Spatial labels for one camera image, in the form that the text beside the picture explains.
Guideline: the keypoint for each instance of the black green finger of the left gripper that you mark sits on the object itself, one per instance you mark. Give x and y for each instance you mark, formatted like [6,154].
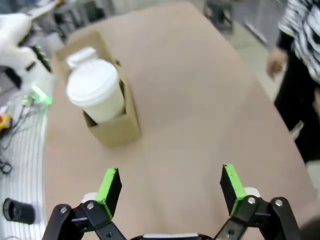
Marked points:
[42,58]

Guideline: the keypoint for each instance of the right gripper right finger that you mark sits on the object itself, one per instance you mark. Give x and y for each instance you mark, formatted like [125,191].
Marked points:
[235,190]

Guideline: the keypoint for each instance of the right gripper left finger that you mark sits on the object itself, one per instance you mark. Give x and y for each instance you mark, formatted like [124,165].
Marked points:
[105,195]

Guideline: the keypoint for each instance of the brown cardboard cup carrier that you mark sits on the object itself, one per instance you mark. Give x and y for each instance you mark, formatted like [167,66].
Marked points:
[117,133]

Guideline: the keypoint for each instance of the white paper cup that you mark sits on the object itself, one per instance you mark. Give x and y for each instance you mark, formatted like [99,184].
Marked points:
[107,107]

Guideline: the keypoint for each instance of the person's left forearm zebra sleeve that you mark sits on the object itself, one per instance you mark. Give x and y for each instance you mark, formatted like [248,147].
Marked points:
[287,32]

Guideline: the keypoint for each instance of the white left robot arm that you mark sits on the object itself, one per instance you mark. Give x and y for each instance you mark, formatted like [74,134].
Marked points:
[15,32]

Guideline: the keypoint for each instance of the white plastic cup lid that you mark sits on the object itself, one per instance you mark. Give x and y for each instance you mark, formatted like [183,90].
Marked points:
[82,56]
[90,82]

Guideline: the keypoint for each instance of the person's left hand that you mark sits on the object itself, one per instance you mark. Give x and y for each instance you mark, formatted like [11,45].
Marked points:
[276,63]

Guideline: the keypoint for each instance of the green lit electronic device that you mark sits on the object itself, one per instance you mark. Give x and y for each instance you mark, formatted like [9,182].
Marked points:
[37,96]

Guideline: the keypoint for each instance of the yellow red emergency stop button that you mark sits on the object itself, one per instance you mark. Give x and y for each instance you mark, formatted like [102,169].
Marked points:
[5,122]

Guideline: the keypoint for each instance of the person's white shoe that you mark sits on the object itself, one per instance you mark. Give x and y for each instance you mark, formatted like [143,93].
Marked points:
[297,130]

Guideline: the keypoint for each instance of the black cylindrical cap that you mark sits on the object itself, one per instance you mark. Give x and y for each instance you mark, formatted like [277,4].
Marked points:
[18,211]

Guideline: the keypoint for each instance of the person in zebra striped sweater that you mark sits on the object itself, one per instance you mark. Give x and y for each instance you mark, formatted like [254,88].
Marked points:
[307,37]

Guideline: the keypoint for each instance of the black metal stand base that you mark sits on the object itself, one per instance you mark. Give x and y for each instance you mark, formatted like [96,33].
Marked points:
[220,15]

